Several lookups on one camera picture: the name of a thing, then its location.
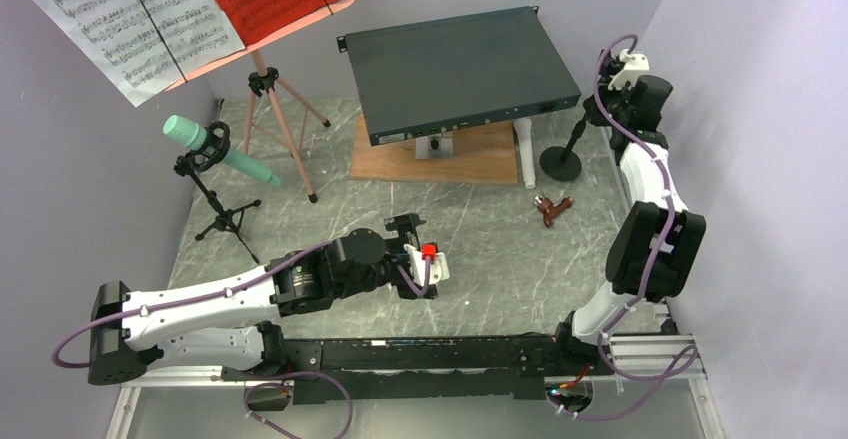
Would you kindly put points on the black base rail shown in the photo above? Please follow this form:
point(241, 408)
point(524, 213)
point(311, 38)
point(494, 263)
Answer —
point(517, 366)

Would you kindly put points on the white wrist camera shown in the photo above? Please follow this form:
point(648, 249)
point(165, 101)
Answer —
point(428, 265)
point(632, 66)

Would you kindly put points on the pink music stand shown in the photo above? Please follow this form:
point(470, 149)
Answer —
point(264, 109)

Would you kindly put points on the black round-base mic stand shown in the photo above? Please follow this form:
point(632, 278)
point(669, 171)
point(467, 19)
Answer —
point(561, 163)

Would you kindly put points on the mint green microphone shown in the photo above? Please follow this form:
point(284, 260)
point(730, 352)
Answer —
point(213, 142)

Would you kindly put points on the grey unit support bracket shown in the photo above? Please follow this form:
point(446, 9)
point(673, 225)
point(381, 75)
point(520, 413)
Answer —
point(435, 146)

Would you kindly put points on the white microphone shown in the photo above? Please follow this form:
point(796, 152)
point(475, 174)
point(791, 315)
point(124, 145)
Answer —
point(522, 128)

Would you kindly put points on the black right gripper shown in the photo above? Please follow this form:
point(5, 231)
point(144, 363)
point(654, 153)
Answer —
point(594, 113)

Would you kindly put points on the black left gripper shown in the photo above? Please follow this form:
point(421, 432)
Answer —
point(406, 227)

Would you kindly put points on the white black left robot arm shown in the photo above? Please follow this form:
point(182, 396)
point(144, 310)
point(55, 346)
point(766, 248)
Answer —
point(229, 322)

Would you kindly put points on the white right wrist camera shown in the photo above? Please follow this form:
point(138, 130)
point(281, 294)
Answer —
point(632, 66)

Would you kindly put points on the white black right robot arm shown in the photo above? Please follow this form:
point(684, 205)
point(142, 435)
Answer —
point(653, 253)

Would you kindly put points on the wooden board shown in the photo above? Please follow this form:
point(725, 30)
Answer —
point(481, 155)

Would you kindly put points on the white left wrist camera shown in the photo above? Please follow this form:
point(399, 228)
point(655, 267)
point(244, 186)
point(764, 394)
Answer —
point(428, 265)

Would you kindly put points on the dark rack-mount audio unit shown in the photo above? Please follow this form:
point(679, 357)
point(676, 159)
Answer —
point(432, 77)

